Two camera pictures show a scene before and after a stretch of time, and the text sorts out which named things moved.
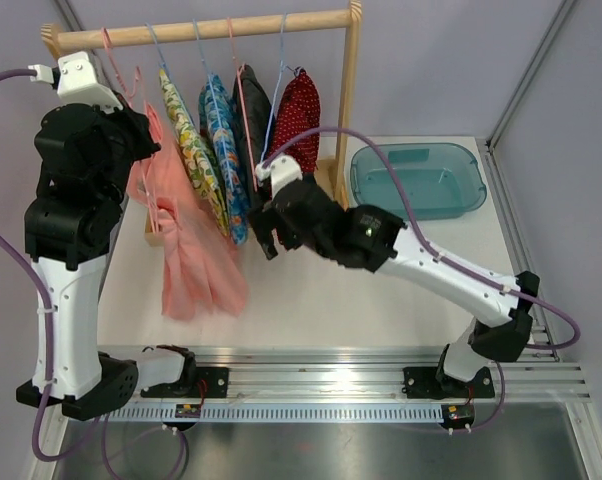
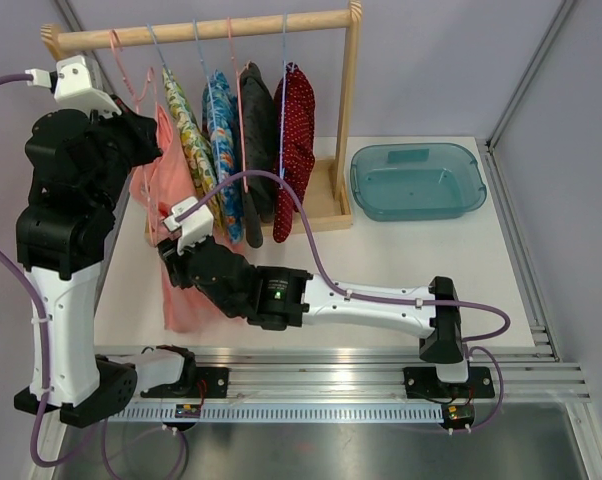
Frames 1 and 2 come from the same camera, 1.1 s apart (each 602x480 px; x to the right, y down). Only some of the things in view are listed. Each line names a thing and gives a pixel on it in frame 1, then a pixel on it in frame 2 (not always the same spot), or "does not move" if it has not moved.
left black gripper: x=132 y=120 does not move
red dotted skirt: x=299 y=115 does not move
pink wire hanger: x=153 y=137 -> x=135 y=95
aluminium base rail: x=371 y=375 does not move
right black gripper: x=264 y=220 -> x=177 y=264
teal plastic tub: x=438 y=179 does not move
